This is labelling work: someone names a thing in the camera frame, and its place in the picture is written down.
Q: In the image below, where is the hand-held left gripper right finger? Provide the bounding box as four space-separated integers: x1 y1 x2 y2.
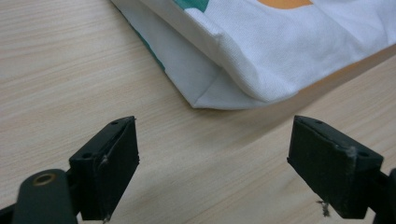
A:
286 115 385 220

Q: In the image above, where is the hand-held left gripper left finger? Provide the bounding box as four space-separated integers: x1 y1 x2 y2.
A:
68 116 140 221

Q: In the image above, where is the white printed cloth bag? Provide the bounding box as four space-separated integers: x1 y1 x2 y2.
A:
109 0 396 111

